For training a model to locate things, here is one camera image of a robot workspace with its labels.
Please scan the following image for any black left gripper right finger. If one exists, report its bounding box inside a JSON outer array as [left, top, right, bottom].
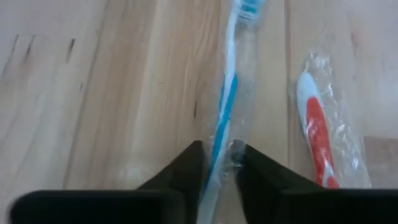
[[232, 139, 326, 224]]

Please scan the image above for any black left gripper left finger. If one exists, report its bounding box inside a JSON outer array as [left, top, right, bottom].
[[138, 140, 206, 224]]

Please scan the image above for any cyan white toothbrush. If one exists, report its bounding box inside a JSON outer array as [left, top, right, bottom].
[[195, 0, 268, 224]]

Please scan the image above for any red white toothbrush in wrapper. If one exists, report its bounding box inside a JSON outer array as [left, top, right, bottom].
[[290, 51, 373, 190]]

